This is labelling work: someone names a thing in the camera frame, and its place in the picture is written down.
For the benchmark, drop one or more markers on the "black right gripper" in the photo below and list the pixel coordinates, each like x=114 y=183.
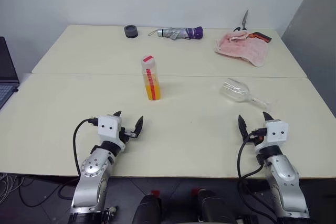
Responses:
x=256 y=140

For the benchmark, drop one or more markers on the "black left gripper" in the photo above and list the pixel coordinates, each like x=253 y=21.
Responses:
x=123 y=136

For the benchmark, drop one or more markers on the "clear wine glass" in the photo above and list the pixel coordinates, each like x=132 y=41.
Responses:
x=235 y=90

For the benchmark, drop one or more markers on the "yellow liquid bottle red cap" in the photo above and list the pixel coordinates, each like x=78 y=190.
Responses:
x=153 y=90

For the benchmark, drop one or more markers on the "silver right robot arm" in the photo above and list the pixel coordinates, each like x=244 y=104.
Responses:
x=283 y=176

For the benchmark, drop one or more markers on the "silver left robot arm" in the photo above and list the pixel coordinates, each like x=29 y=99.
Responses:
x=92 y=171

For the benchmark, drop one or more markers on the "pink towel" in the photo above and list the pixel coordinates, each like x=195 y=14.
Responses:
x=241 y=49

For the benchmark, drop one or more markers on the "orange black hand tool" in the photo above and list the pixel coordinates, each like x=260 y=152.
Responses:
x=261 y=37

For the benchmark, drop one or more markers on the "dark grey round container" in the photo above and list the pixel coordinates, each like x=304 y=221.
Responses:
x=131 y=32

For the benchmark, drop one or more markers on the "dark rounded shape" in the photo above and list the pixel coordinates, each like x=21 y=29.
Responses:
x=215 y=207
x=148 y=209

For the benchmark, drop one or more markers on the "folded silver purple umbrella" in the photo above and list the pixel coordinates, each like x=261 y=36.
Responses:
x=178 y=33

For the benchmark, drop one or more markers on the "dark laptop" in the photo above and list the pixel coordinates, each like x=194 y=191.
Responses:
x=6 y=72

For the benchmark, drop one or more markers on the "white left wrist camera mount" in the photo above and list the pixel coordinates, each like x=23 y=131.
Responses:
x=109 y=128

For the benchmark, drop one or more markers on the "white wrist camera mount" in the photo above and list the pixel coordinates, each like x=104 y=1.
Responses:
x=109 y=128
x=277 y=132

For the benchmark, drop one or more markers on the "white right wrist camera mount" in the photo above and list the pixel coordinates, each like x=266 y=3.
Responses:
x=277 y=132

